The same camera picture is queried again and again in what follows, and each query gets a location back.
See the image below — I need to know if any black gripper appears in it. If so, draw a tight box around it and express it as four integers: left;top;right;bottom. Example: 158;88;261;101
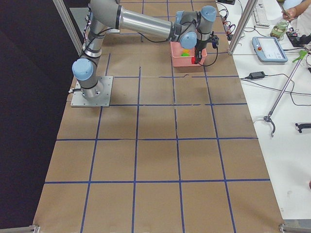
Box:
194;31;219;65

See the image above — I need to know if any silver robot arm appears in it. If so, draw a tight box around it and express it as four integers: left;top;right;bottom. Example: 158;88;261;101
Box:
72;0;216;100

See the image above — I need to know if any pink plastic box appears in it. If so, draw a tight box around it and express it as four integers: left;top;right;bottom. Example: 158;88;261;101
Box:
170;42;200;67

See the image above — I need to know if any person's hand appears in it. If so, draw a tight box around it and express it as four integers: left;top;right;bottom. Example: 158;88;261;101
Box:
282;7;297;21

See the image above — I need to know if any black power adapter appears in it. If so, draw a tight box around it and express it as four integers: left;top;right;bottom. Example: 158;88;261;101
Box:
245;71;266;80

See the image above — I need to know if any white keyboard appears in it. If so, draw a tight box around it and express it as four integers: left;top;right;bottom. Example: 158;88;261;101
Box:
253;0;271;29

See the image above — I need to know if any teach pendant tablet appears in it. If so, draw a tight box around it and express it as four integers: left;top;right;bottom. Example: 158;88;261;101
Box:
252;36;288;63

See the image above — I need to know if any green drink bottle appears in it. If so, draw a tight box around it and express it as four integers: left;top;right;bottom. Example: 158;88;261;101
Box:
270;19;289;39

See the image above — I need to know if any silver reacher grabber tool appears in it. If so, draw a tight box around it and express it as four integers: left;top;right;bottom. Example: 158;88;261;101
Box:
254;50;308;138

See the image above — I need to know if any brown paper table cover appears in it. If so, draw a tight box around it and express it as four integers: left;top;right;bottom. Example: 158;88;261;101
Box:
33;0;285;233

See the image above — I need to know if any aluminium frame post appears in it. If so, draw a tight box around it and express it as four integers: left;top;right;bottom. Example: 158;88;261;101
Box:
228;0;258;55

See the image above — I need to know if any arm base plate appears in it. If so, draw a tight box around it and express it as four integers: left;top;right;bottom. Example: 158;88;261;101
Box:
71;76;113;107

